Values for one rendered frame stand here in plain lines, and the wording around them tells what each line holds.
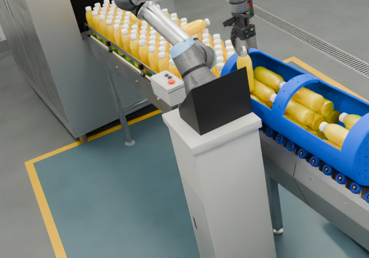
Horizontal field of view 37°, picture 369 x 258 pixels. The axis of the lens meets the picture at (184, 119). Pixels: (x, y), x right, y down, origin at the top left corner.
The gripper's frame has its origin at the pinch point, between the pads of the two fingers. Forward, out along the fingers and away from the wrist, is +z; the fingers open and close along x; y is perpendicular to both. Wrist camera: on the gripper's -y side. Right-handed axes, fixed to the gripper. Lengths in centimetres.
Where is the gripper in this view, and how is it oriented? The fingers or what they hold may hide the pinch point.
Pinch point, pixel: (242, 51)
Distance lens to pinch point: 253.8
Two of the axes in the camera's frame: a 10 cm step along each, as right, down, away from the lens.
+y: 4.9, 3.7, -7.8
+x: 8.5, -4.0, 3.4
